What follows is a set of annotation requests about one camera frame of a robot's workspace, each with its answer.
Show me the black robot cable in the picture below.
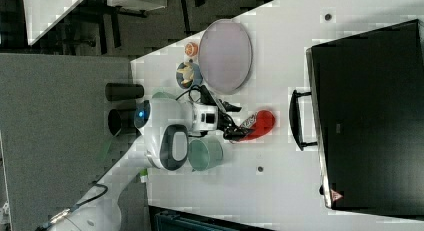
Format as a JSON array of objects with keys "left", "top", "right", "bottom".
[{"left": 175, "top": 84, "right": 209, "bottom": 105}]

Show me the blue metal frame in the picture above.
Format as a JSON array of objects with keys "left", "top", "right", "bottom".
[{"left": 149, "top": 206, "right": 271, "bottom": 231}]

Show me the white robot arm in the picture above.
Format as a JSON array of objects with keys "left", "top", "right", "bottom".
[{"left": 35, "top": 98, "right": 252, "bottom": 231}]

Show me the white side table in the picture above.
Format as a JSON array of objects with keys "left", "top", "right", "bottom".
[{"left": 23, "top": 0, "right": 84, "bottom": 46}]

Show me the large lilac round plate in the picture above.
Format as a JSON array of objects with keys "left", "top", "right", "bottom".
[{"left": 198, "top": 19, "right": 253, "bottom": 94}]

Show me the toy orange half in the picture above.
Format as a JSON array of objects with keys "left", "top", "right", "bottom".
[{"left": 185, "top": 42, "right": 199, "bottom": 57}]

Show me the green bottle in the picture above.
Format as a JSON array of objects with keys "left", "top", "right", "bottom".
[{"left": 140, "top": 169, "right": 148, "bottom": 183}]

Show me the blue bowl with toy food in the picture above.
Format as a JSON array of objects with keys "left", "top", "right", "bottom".
[{"left": 176, "top": 59, "right": 203, "bottom": 89}]

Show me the black cylindrical cup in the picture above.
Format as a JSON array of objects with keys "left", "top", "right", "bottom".
[{"left": 105, "top": 83, "right": 144, "bottom": 101}]

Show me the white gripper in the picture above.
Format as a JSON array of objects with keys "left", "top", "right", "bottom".
[{"left": 192, "top": 100, "right": 253, "bottom": 141}]

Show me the red ketchup bottle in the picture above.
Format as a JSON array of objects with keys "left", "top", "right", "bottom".
[{"left": 239, "top": 110, "right": 276, "bottom": 142}]

